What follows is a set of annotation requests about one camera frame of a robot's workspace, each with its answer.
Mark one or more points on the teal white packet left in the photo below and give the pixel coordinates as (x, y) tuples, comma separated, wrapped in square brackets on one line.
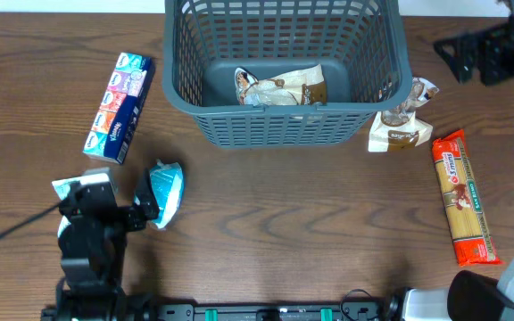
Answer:
[(62, 188)]

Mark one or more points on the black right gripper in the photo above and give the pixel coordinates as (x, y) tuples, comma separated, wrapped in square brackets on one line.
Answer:
[(491, 47)]

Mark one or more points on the brown white grain bag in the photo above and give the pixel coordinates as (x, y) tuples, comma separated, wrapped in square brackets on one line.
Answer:
[(298, 87), (399, 128)]

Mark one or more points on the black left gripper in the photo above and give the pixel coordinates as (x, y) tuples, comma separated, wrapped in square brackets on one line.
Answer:
[(136, 216)]

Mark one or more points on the teal white pouch right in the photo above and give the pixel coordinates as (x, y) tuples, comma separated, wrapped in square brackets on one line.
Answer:
[(167, 182)]

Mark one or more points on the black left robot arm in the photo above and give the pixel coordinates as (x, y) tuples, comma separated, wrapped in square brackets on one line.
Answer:
[(93, 245)]

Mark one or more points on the Kleenex tissue multipack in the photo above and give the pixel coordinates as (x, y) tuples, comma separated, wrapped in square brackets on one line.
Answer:
[(116, 120)]

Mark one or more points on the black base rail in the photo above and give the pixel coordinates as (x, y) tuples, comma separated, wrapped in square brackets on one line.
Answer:
[(355, 305)]

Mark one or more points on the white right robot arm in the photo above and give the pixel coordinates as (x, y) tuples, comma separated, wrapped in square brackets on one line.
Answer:
[(470, 296)]

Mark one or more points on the grey plastic mesh basket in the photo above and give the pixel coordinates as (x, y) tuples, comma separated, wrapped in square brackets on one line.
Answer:
[(360, 46)]

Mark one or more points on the orange spaghetti packet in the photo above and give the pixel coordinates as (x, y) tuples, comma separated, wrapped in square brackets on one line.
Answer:
[(471, 238)]

